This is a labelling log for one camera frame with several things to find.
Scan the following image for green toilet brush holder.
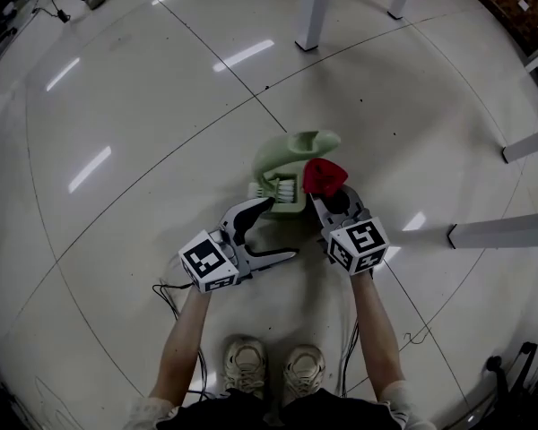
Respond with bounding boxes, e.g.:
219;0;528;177
247;181;308;219

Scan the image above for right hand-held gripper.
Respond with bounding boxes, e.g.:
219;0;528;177
308;185;390;277

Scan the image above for black office chair base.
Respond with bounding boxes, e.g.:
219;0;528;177
484;340;538;405

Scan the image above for person's black trousers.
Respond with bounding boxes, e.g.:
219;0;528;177
155;386;407;430

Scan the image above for person's beige shoe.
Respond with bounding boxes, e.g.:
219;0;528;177
222;335;269;400
282;344;327;405

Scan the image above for person's left forearm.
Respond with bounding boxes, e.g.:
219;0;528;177
147;282;214;403

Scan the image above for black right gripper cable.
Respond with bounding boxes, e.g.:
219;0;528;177
337;279;362;399

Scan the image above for person's beige right shoe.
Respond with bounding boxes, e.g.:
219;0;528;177
282;344;327;405

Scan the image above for person's right forearm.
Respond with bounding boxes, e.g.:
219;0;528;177
347;270;407;398

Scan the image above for green toilet brush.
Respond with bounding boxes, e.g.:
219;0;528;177
250;129;343;206

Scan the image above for brown woven mat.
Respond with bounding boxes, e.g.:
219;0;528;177
447;0;538;58

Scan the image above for person's beige left shoe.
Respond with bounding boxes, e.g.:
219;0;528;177
222;335;269;400

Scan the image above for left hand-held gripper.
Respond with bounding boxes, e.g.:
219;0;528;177
178;196;300;294

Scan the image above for red cloth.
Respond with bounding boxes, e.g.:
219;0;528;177
301;158;349;197

